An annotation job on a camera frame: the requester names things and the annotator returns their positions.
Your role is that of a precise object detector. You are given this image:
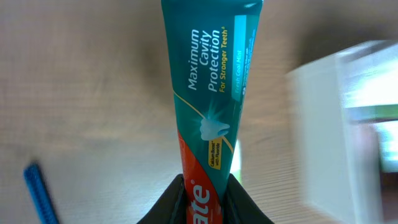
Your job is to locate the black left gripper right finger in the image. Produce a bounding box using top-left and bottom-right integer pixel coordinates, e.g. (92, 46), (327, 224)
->
(223, 174), (274, 224)

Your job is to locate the blue disposable razor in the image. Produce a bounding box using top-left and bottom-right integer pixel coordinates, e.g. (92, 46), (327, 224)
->
(23, 163), (60, 224)

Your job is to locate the white box pink interior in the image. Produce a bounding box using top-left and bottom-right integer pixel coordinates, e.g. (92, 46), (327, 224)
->
(287, 40), (397, 223)

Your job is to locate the green white toothbrush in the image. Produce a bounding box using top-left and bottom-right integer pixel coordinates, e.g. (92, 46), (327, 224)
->
(230, 140), (242, 183)

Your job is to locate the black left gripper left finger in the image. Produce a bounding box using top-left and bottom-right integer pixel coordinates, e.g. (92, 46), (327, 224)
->
(137, 174), (187, 224)

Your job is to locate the Colgate toothpaste tube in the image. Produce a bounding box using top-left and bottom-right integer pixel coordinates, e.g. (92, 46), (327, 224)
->
(162, 0), (263, 224)

